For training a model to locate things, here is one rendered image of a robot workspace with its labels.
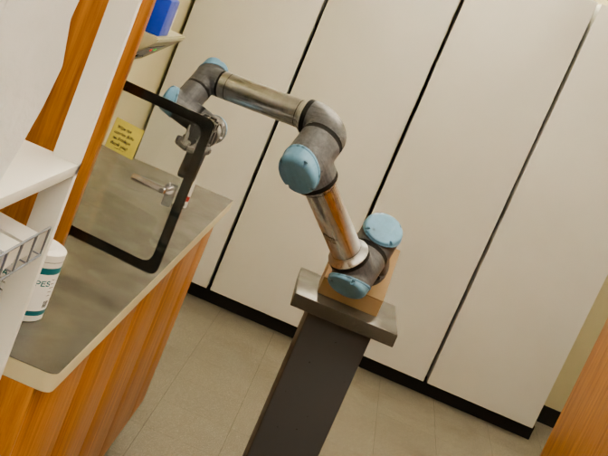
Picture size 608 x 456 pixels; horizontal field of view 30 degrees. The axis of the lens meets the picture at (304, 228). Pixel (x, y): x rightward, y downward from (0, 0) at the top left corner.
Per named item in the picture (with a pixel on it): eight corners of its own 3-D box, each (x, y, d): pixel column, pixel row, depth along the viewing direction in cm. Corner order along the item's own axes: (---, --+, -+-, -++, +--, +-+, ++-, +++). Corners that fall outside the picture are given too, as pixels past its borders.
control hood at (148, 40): (98, 59, 266) (112, 19, 264) (131, 54, 297) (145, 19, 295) (143, 78, 265) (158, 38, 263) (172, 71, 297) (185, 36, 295)
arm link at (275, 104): (362, 104, 294) (204, 45, 311) (341, 131, 288) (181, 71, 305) (362, 135, 303) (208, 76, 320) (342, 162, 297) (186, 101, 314)
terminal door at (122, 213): (46, 223, 275) (103, 70, 267) (155, 276, 270) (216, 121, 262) (44, 223, 275) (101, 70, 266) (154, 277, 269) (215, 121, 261)
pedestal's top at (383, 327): (390, 317, 358) (394, 306, 357) (392, 347, 327) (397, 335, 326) (296, 278, 357) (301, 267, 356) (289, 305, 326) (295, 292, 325)
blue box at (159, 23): (118, 20, 266) (132, -16, 265) (129, 20, 276) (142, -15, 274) (157, 36, 266) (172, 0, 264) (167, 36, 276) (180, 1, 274)
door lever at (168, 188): (137, 179, 268) (141, 169, 267) (172, 195, 266) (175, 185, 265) (128, 181, 262) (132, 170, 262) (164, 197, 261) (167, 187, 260)
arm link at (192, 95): (175, 85, 311) (208, 109, 312) (153, 111, 305) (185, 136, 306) (183, 71, 305) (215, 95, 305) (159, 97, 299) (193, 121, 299)
